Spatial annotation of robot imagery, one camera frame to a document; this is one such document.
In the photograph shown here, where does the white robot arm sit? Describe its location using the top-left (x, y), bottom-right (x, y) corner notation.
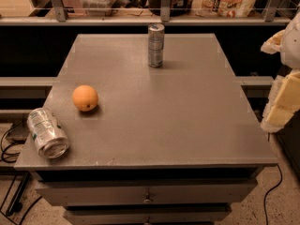
top-left (261, 13), bottom-right (300, 133)

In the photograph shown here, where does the printed snack bag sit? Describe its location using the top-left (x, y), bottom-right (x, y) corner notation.
top-left (196, 0), bottom-right (256, 18)

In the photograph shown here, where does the green silver soda can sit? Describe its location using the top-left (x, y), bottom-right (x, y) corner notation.
top-left (27, 108), bottom-right (69, 159)

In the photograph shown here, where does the grey drawer cabinet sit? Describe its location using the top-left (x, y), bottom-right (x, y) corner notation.
top-left (16, 34), bottom-right (278, 225)

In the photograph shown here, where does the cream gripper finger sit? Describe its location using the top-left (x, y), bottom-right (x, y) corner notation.
top-left (261, 71), bottom-right (300, 133)
top-left (261, 30), bottom-right (285, 54)

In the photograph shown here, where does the black floor cable right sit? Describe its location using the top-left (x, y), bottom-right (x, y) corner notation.
top-left (262, 164), bottom-right (283, 225)

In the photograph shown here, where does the grey metal shelf rail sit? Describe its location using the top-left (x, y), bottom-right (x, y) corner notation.
top-left (0, 0), bottom-right (299, 26)

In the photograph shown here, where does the black cables left floor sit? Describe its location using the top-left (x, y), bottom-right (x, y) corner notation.
top-left (0, 122), bottom-right (43, 225)

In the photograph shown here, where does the orange fruit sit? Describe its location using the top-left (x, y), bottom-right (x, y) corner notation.
top-left (72, 85), bottom-right (98, 112)

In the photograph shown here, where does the tall redbull can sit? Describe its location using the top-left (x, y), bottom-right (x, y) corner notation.
top-left (148, 23), bottom-right (165, 68)

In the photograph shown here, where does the drawer knob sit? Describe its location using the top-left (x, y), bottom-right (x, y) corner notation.
top-left (143, 196), bottom-right (153, 204)

